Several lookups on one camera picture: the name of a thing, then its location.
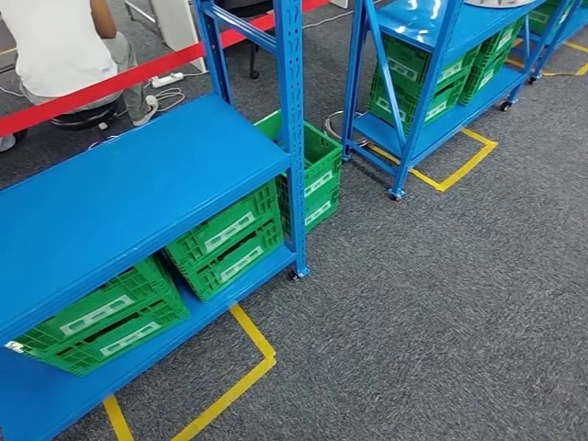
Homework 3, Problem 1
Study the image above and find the white floor cable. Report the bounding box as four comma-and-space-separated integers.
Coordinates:
87, 71, 187, 151

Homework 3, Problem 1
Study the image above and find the grey plastic wheel hubcap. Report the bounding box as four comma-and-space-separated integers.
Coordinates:
464, 0, 532, 9

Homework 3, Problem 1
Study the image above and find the black office chair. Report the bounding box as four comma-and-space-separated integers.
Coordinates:
214, 0, 277, 81

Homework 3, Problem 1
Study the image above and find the person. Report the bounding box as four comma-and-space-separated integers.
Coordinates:
0, 0, 160, 153

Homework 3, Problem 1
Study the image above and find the blue metal shelf rack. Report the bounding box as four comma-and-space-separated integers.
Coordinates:
0, 0, 309, 441
518, 0, 588, 85
341, 0, 575, 203

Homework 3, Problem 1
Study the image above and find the white desk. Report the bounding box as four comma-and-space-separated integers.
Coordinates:
123, 0, 209, 75

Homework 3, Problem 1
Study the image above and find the red barrier belt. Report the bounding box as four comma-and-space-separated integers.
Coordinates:
0, 0, 330, 139

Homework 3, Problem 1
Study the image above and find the black stool chrome base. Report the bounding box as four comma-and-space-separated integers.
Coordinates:
50, 96, 123, 132

